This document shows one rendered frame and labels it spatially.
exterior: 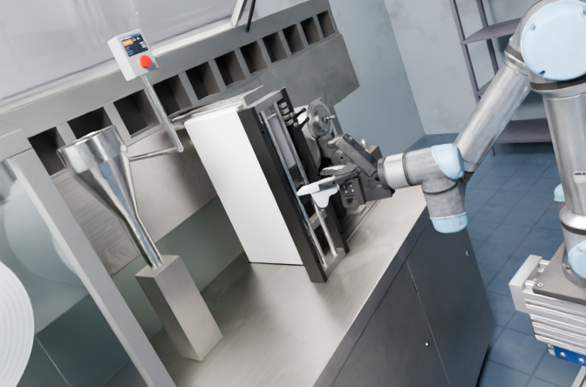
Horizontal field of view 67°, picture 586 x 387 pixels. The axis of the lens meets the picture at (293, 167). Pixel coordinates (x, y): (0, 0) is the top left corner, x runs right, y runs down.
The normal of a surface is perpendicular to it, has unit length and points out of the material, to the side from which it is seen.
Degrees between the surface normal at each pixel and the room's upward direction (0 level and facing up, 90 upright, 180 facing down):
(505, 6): 90
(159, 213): 90
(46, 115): 90
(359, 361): 90
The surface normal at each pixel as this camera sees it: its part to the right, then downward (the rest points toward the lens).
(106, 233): 0.76, -0.11
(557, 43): -0.42, 0.31
